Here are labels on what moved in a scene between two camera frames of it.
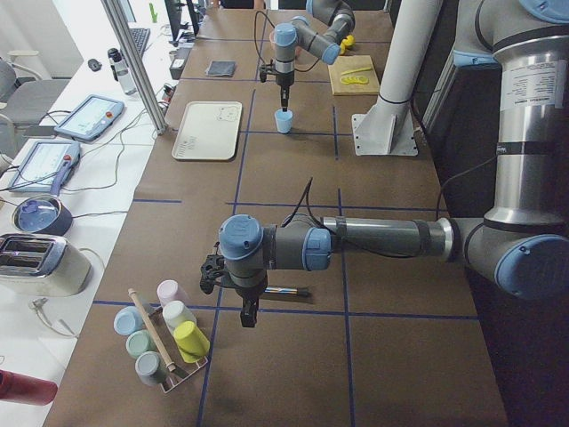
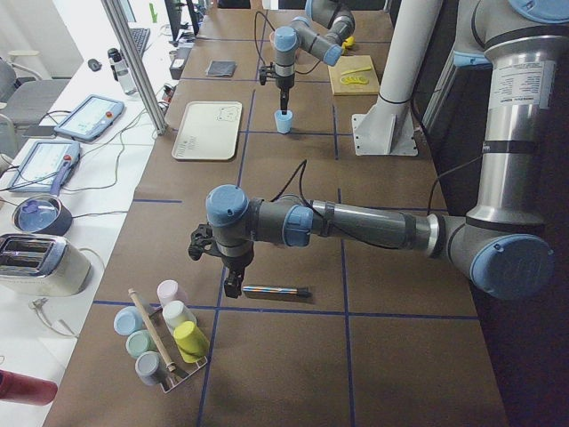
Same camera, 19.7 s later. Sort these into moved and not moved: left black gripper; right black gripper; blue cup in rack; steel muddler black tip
Moved: left black gripper
Not moved: blue cup in rack; steel muddler black tip; right black gripper
